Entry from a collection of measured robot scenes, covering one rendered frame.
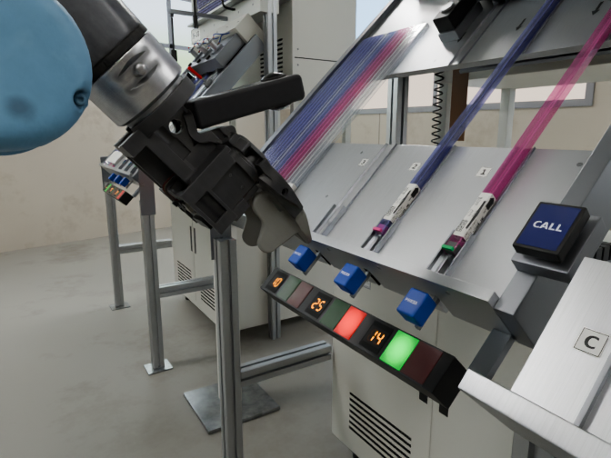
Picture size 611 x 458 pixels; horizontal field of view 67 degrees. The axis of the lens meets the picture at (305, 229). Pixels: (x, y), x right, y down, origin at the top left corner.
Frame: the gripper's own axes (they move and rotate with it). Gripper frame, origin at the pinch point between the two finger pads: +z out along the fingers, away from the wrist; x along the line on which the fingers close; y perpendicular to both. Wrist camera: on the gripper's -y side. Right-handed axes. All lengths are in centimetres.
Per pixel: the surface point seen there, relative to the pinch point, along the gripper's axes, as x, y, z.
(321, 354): -51, 6, 59
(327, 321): -0.5, 5.7, 10.8
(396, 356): 11.0, 5.3, 10.9
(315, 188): -21.5, -12.2, 9.5
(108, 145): -377, -33, 26
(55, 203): -368, 30, 27
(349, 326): 3.1, 5.0, 10.8
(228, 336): -50, 16, 32
